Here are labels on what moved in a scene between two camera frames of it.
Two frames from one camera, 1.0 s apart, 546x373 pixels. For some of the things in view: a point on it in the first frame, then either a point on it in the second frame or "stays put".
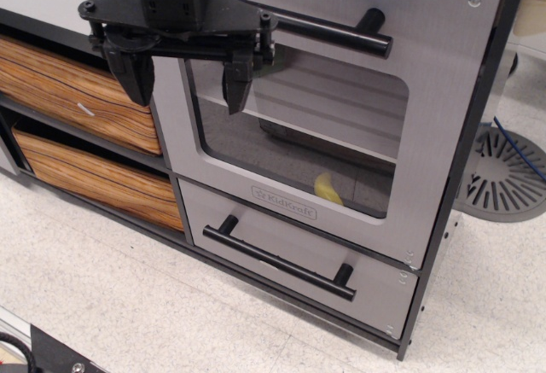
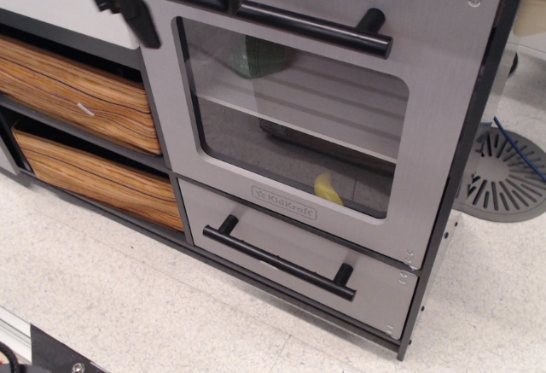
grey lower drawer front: x=386 y=290 stays put
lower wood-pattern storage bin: x=101 y=177 stays put
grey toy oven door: x=359 y=125 stays put
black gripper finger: x=136 y=70 → x=134 y=9
